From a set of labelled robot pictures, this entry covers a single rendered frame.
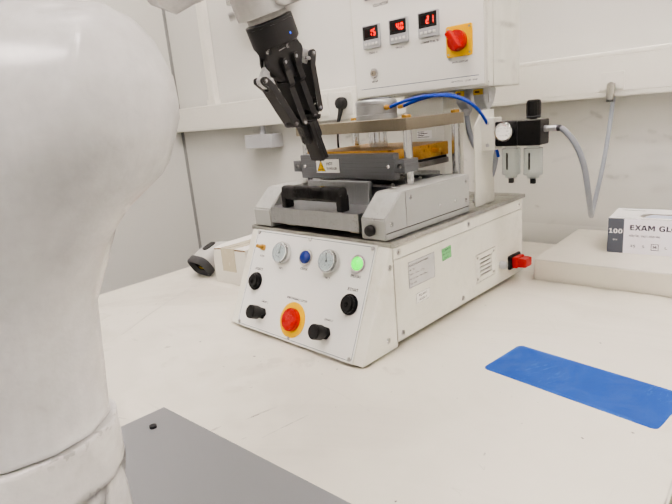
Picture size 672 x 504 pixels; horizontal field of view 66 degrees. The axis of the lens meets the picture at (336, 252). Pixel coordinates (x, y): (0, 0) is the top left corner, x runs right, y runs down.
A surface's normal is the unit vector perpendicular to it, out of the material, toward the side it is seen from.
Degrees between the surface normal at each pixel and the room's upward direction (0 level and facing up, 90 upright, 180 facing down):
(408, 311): 90
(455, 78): 90
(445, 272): 90
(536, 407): 0
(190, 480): 3
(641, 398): 0
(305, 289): 65
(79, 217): 120
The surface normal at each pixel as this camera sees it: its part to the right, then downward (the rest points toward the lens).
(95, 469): 0.93, 0.04
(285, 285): -0.66, -0.19
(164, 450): -0.06, -0.98
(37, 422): 0.62, 0.15
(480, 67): -0.69, 0.24
